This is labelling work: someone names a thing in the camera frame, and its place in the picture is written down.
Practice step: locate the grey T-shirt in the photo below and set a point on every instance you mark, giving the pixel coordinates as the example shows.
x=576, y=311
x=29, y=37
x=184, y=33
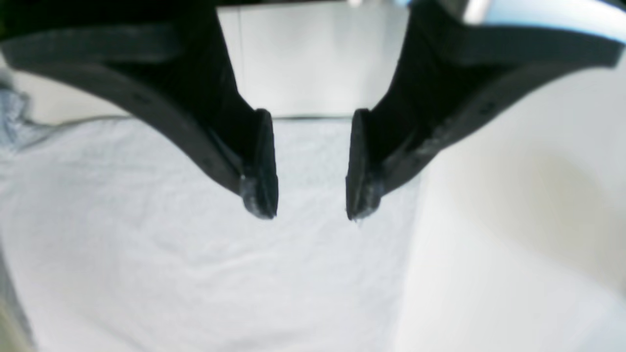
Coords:
x=112, y=240

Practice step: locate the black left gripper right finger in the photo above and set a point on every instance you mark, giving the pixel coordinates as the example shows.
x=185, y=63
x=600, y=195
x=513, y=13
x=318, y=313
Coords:
x=462, y=63

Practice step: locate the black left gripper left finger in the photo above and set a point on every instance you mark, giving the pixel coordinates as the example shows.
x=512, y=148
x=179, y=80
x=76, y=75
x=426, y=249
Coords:
x=163, y=61

